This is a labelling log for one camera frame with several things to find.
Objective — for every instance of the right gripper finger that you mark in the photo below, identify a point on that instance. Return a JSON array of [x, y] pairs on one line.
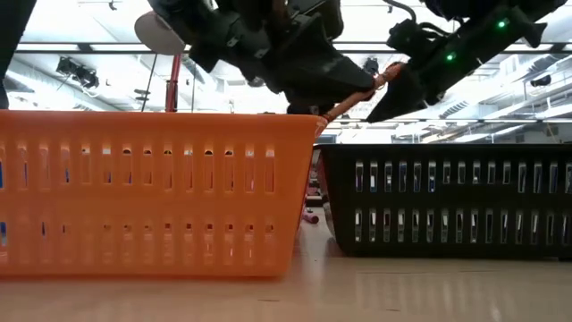
[[400, 100]]

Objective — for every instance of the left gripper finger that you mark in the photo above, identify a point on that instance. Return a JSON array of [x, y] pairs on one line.
[[322, 76], [308, 108]]

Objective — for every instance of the black plastic basket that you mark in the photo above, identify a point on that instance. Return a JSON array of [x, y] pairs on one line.
[[447, 201]]

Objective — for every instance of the orange plastic basket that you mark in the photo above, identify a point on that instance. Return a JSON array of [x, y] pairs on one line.
[[134, 205]]

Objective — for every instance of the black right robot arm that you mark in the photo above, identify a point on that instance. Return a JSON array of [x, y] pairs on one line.
[[514, 18]]

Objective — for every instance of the purple crayon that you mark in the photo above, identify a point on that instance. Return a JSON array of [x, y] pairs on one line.
[[311, 218]]

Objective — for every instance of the black ceiling light fixture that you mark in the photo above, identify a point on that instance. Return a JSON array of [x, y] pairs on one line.
[[78, 71]]

